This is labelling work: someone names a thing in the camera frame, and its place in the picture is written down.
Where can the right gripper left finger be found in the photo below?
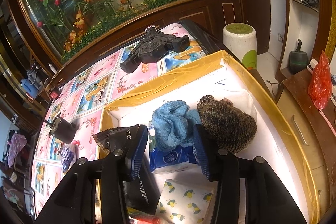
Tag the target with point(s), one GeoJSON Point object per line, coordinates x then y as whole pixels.
{"type": "Point", "coordinates": [135, 153]}

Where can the black snack bag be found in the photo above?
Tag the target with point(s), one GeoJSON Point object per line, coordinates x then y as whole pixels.
{"type": "Point", "coordinates": [126, 180]}

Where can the colourful printed tablecloth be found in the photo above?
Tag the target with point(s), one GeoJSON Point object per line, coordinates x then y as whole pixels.
{"type": "Point", "coordinates": [82, 101]}

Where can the white green plastic stool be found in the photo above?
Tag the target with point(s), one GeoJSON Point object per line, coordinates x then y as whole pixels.
{"type": "Point", "coordinates": [241, 40]}

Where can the small red box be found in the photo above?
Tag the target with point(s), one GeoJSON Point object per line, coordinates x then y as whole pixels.
{"type": "Point", "coordinates": [54, 94]}

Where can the wooden side cabinet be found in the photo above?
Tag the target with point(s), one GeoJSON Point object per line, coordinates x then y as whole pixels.
{"type": "Point", "coordinates": [313, 130]}

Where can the brown knitted hat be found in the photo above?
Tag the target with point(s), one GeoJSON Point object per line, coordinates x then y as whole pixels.
{"type": "Point", "coordinates": [229, 127]}

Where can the dark green vase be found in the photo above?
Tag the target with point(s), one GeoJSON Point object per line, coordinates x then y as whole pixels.
{"type": "Point", "coordinates": [298, 59]}

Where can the blue white Vinda bag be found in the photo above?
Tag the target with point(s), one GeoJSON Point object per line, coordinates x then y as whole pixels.
{"type": "Point", "coordinates": [68, 156]}

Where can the blue tissue pack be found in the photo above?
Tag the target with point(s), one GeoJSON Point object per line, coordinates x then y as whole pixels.
{"type": "Point", "coordinates": [177, 160]}

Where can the lemon print tissue pack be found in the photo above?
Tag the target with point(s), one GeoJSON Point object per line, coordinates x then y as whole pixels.
{"type": "Point", "coordinates": [184, 203]}

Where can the red plastic bag on cabinet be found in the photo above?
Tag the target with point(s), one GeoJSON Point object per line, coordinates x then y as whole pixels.
{"type": "Point", "coordinates": [320, 87]}

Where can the yellow taped foam box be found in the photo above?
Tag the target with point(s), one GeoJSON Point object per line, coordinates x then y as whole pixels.
{"type": "Point", "coordinates": [250, 167]}

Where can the black star-shaped device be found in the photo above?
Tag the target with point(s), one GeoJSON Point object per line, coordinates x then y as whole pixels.
{"type": "Point", "coordinates": [153, 47]}

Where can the black cylindrical motor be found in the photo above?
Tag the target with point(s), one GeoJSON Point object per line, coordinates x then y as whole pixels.
{"type": "Point", "coordinates": [61, 129]}

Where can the blue water jug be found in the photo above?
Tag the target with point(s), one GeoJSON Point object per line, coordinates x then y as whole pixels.
{"type": "Point", "coordinates": [30, 87]}

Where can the light blue knitted cloth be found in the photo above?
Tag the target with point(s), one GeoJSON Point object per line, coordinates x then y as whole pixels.
{"type": "Point", "coordinates": [174, 125]}

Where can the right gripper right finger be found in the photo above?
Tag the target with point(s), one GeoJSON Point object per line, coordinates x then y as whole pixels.
{"type": "Point", "coordinates": [207, 154]}

